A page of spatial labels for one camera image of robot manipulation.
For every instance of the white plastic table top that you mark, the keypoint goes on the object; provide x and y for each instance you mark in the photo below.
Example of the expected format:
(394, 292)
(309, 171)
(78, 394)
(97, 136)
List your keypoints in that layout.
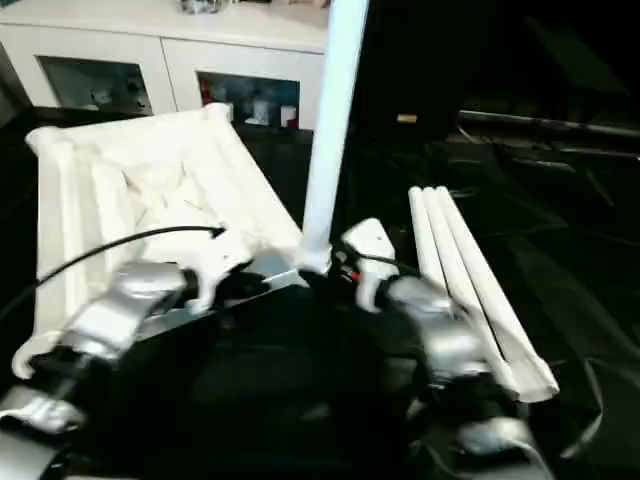
(100, 190)

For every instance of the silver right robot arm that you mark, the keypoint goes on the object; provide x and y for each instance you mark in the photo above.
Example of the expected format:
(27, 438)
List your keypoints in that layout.
(450, 340)

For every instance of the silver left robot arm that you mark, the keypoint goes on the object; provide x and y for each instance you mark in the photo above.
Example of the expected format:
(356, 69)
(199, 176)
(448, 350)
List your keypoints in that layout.
(110, 310)

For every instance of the small yellow label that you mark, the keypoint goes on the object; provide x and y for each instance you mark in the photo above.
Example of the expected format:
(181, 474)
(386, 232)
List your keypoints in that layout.
(407, 118)

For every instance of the small white cup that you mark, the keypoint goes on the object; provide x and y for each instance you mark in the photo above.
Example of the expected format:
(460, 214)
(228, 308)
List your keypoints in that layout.
(287, 116)

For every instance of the black work mat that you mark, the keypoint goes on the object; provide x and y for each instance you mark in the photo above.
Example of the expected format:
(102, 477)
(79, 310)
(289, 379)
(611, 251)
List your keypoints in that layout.
(550, 225)

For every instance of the grey metal rod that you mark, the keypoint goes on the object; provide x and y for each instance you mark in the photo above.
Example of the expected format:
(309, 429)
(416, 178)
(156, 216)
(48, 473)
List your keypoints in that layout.
(550, 122)

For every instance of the white sideboard with glass doors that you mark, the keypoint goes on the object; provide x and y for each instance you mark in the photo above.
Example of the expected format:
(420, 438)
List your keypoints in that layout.
(150, 40)

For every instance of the black backdrop cloth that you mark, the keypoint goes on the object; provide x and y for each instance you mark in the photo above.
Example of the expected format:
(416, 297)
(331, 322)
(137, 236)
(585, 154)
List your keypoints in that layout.
(500, 50)

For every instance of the grey crumpled bundle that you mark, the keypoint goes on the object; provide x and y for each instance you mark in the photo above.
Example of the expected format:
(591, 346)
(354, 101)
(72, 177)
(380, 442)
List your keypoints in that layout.
(200, 6)

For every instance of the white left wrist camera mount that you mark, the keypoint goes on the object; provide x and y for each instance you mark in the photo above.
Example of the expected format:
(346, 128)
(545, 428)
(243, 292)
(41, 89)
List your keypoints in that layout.
(215, 260)

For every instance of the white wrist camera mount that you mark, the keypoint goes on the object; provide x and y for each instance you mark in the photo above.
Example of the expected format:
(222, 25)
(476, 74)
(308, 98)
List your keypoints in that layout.
(215, 260)
(372, 240)

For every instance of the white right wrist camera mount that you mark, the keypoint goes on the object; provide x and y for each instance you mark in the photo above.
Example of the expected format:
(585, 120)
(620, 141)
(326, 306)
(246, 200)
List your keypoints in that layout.
(372, 240)

